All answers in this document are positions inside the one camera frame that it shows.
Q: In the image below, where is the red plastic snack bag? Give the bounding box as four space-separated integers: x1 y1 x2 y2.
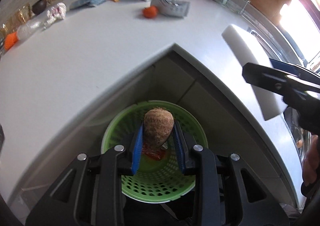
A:
142 143 167 161

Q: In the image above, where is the brown walnut shell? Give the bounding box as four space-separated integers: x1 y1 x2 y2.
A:
143 107 174 150

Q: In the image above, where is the white foam block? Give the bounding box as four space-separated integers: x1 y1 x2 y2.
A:
222 24 286 120

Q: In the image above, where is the orange mandarin peel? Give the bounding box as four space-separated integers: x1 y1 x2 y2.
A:
142 6 158 19

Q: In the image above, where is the silver blue wrapper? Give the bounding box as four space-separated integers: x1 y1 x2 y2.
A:
150 0 190 18

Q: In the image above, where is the pink stained white tissue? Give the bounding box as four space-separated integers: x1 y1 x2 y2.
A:
43 2 67 29

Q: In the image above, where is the clear plastic bag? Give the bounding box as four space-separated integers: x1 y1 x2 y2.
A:
16 18 46 41

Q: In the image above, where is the orange foam fruit net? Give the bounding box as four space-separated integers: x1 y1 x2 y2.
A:
4 32 18 50

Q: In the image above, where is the green plastic trash basket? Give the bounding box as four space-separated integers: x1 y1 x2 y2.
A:
101 100 208 203

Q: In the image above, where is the person's right hand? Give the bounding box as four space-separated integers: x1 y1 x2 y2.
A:
301 134 319 198

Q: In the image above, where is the stainless steel sink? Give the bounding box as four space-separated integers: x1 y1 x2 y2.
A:
247 25 320 142

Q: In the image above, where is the clear acrylic holder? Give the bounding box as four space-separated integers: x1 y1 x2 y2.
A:
226 0 251 15

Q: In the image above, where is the dark brown ceramic cup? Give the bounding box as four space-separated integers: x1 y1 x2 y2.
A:
31 0 47 15

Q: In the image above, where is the amber glass cup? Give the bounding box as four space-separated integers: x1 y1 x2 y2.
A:
15 3 31 24
1 21 12 38

